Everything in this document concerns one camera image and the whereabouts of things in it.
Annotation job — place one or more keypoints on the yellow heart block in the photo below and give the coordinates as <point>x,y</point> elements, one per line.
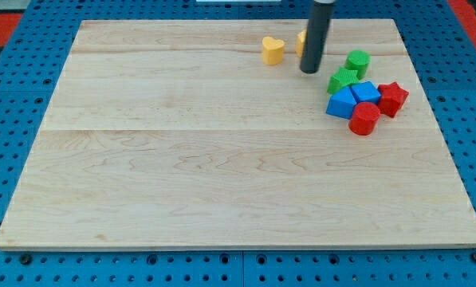
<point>272,50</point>

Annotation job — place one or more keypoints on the green star block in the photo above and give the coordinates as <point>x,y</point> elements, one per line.
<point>341,79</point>

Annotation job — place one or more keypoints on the red star block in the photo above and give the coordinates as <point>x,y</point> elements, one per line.
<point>393,96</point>

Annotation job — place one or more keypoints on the light wooden board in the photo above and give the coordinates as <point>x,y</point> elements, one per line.
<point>174,135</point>

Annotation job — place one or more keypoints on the blue triangular prism block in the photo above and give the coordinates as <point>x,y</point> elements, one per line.
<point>342,104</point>

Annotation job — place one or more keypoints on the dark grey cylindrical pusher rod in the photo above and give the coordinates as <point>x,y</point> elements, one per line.
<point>320,16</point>

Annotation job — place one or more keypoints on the yellow block behind rod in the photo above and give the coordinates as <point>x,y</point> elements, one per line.
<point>300,43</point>

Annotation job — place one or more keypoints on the red cylinder block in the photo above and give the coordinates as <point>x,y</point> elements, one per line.
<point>364,118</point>

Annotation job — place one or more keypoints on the blue cube block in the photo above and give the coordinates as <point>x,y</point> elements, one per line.
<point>365,92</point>

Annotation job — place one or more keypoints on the green cylinder block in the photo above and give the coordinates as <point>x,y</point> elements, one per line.
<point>358,60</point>

